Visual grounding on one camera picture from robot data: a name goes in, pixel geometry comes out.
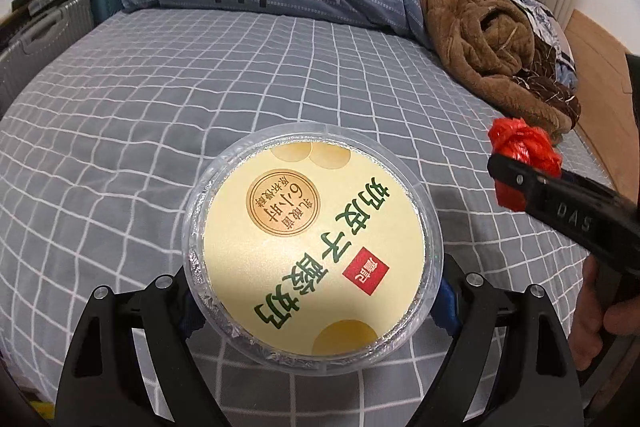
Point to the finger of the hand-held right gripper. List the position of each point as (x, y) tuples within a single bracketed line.
[(520, 182)]

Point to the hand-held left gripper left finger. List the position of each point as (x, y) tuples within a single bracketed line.
[(175, 302)]

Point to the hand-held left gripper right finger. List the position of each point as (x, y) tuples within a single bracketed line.
[(450, 312)]

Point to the red plastic bag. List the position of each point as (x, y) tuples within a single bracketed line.
[(525, 147)]

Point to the yellow yogurt cup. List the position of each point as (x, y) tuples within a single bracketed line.
[(310, 247)]

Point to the person's right hand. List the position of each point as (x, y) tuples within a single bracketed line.
[(586, 307)]

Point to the wooden headboard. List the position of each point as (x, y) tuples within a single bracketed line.
[(600, 72)]

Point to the blue white patterned pillow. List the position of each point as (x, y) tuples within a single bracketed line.
[(545, 22)]

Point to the brown fleece blanket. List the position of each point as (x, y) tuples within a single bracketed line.
[(465, 22)]

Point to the grey checked bedsheet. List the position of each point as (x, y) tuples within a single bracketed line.
[(150, 132)]

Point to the grey suitcase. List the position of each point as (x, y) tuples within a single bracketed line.
[(45, 42)]

